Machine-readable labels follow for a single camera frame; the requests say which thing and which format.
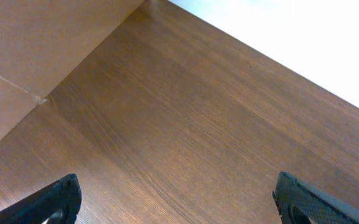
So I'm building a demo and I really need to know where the brown side partition panel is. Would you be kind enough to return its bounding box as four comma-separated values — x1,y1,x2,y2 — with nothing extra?
0,0,140,140

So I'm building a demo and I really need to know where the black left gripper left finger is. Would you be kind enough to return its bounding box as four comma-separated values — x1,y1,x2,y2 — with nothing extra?
0,174,82,224

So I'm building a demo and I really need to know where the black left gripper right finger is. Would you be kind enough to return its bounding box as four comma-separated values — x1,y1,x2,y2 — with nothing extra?
272,171,359,224

